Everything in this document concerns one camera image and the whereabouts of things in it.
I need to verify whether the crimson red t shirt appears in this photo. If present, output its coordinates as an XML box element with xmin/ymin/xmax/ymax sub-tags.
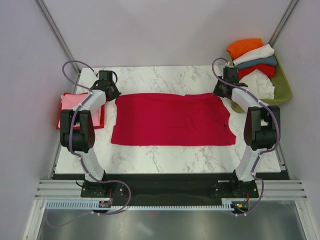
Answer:
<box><xmin>111</xmin><ymin>93</ymin><xmax>236</xmax><ymax>147</ymax></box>

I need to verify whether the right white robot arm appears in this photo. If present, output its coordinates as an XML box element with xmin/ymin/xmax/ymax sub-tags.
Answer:
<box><xmin>213</xmin><ymin>65</ymin><xmax>281</xmax><ymax>197</ymax></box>

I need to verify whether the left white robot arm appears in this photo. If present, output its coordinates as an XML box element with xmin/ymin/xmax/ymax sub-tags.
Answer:
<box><xmin>60</xmin><ymin>70</ymin><xmax>121</xmax><ymax>197</ymax></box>

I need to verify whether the folded red t shirt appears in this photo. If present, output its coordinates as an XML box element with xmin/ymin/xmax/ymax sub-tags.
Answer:
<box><xmin>56</xmin><ymin>90</ymin><xmax>107</xmax><ymax>130</ymax></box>

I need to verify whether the crumpled white shirt in bin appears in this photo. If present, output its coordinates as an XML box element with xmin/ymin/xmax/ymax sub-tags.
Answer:
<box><xmin>239</xmin><ymin>69</ymin><xmax>275</xmax><ymax>100</ymax></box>

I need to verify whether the orange t shirt in bin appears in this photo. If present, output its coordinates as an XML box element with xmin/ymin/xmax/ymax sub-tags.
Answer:
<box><xmin>226</xmin><ymin>38</ymin><xmax>264</xmax><ymax>60</ymax></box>

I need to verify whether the red shirt in bin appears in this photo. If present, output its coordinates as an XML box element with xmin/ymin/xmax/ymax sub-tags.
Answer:
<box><xmin>235</xmin><ymin>63</ymin><xmax>277</xmax><ymax>82</ymax></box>

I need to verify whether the teal shirt in bin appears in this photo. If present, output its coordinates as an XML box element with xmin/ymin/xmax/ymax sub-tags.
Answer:
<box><xmin>236</xmin><ymin>55</ymin><xmax>278</xmax><ymax>70</ymax></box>

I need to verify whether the white folded shirt in bin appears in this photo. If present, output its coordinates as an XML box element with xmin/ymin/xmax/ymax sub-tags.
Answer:
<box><xmin>233</xmin><ymin>44</ymin><xmax>275</xmax><ymax>66</ymax></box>

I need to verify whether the olive green plastic bin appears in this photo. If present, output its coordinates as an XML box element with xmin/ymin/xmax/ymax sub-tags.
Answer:
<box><xmin>238</xmin><ymin>54</ymin><xmax>292</xmax><ymax>106</ymax></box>

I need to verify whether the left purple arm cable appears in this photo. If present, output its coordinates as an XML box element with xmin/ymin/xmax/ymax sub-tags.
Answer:
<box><xmin>61</xmin><ymin>60</ymin><xmax>106</xmax><ymax>182</ymax></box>

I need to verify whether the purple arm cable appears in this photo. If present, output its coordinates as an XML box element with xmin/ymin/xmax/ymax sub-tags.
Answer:
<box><xmin>61</xmin><ymin>60</ymin><xmax>106</xmax><ymax>182</ymax></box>
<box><xmin>211</xmin><ymin>57</ymin><xmax>280</xmax><ymax>181</ymax></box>

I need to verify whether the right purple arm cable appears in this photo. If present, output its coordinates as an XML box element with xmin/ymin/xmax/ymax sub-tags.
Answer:
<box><xmin>211</xmin><ymin>57</ymin><xmax>280</xmax><ymax>181</ymax></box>

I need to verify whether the left aluminium frame post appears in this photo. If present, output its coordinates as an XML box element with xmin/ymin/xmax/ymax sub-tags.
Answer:
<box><xmin>34</xmin><ymin>0</ymin><xmax>75</xmax><ymax>61</ymax></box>

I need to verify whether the aluminium frame post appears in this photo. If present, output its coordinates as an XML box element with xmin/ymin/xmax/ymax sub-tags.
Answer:
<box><xmin>268</xmin><ymin>0</ymin><xmax>300</xmax><ymax>47</ymax></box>
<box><xmin>34</xmin><ymin>0</ymin><xmax>75</xmax><ymax>61</ymax></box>

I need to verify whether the right aluminium frame post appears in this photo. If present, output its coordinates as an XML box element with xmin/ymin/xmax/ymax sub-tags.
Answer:
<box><xmin>268</xmin><ymin>0</ymin><xmax>300</xmax><ymax>47</ymax></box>

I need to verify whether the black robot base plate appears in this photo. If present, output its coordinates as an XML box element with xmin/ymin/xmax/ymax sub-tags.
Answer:
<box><xmin>52</xmin><ymin>171</ymin><xmax>261</xmax><ymax>207</ymax></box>

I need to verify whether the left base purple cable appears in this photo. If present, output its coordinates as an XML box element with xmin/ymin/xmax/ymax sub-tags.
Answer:
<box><xmin>46</xmin><ymin>178</ymin><xmax>133</xmax><ymax>228</ymax></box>

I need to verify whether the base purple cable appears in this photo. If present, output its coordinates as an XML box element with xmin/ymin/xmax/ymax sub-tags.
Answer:
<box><xmin>46</xmin><ymin>178</ymin><xmax>133</xmax><ymax>228</ymax></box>
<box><xmin>224</xmin><ymin>178</ymin><xmax>265</xmax><ymax>218</ymax></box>

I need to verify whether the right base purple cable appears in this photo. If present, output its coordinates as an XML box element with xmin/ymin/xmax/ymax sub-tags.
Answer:
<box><xmin>224</xmin><ymin>178</ymin><xmax>265</xmax><ymax>218</ymax></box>

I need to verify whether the white slotted cable duct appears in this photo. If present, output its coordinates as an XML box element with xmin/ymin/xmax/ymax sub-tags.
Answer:
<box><xmin>45</xmin><ymin>198</ymin><xmax>249</xmax><ymax>212</ymax></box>

